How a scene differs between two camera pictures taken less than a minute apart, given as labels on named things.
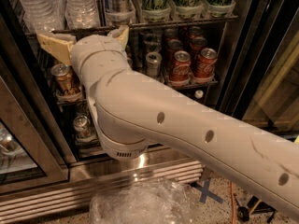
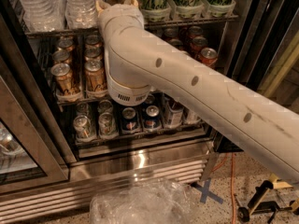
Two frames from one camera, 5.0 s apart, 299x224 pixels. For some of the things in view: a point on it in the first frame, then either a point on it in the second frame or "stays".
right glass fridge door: x=262 y=78 stays
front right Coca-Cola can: x=206 y=64 stays
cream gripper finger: x=61 y=49 -> x=101 y=5
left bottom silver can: x=83 y=130 stays
